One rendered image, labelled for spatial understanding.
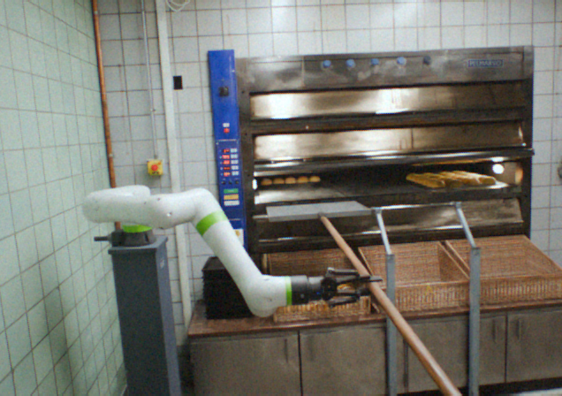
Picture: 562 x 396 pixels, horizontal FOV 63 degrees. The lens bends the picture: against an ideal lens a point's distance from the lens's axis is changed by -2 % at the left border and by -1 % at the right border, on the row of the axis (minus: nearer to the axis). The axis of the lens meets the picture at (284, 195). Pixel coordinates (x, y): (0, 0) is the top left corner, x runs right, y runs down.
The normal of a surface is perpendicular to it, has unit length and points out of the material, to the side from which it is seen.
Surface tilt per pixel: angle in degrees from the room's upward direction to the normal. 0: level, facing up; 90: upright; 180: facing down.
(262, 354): 90
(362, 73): 90
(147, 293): 90
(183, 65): 90
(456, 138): 70
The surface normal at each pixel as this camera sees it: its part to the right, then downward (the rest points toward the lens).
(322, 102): 0.05, -0.21
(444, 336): 0.07, 0.16
